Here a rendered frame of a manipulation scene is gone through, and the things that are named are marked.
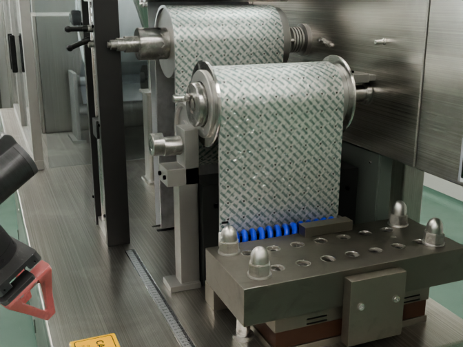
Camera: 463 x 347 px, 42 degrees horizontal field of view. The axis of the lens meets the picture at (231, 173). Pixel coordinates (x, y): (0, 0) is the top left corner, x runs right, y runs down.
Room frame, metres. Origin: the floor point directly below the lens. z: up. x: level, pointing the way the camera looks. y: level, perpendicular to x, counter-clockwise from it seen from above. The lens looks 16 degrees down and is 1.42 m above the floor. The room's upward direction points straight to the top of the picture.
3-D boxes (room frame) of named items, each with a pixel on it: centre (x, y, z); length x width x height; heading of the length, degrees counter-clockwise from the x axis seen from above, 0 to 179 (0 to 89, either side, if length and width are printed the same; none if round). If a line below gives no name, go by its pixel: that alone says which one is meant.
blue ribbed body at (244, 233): (0.99, -0.10, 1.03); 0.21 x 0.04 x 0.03; 112
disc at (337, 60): (1.12, -0.19, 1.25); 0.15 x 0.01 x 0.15; 22
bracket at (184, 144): (1.04, 0.10, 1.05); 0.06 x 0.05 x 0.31; 112
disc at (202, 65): (1.02, 0.05, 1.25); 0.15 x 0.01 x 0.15; 22
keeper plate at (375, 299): (0.84, -0.22, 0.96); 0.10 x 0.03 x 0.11; 112
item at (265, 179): (1.01, -0.09, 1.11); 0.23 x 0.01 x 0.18; 112
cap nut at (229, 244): (0.90, 0.00, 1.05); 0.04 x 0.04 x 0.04
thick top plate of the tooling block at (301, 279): (0.92, -0.17, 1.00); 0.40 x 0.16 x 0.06; 112
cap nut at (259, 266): (0.82, -0.04, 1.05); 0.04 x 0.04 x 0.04
